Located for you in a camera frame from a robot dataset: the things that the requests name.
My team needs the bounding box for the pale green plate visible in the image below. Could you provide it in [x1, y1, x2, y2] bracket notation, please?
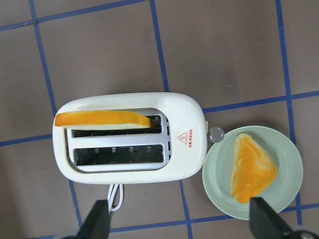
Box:
[202, 125, 304, 220]

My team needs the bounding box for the triangular bread on plate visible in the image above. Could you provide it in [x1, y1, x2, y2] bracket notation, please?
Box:
[230, 133, 279, 204]

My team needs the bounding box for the bread slice in toaster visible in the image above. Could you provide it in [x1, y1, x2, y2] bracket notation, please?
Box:
[54, 110, 156, 130]

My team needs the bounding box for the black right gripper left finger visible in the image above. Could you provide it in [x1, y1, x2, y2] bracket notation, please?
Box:
[77, 200, 110, 239]

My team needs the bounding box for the white toaster power cable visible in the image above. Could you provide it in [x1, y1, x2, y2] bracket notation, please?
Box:
[107, 183, 125, 212]

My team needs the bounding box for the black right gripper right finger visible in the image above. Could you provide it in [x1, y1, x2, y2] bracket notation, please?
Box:
[249, 197, 299, 239]

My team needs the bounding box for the white two-slot toaster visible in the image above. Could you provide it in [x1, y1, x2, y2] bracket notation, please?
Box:
[52, 92, 223, 184]

